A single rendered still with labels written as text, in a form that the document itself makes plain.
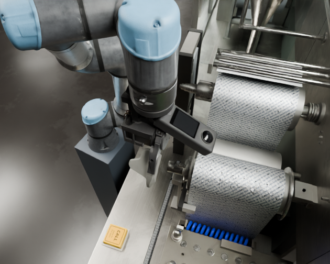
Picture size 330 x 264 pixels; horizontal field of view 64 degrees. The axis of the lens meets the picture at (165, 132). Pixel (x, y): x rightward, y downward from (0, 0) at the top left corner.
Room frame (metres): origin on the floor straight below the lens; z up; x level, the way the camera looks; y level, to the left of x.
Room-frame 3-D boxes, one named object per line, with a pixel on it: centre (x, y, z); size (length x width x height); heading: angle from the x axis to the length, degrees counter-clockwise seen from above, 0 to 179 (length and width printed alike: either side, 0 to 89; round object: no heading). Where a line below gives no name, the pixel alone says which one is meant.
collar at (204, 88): (0.64, -0.14, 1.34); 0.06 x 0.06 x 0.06; 73
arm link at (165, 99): (0.31, 0.02, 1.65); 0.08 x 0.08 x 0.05
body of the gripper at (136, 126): (0.32, 0.03, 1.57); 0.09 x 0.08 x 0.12; 69
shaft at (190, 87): (0.66, -0.08, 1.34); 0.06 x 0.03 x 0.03; 73
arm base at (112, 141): (0.77, 0.30, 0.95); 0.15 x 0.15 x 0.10
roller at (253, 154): (0.47, -0.24, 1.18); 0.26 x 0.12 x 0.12; 73
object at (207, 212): (0.30, -0.18, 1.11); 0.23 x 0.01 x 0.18; 73
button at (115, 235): (0.31, 0.19, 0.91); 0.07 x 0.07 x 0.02; 73
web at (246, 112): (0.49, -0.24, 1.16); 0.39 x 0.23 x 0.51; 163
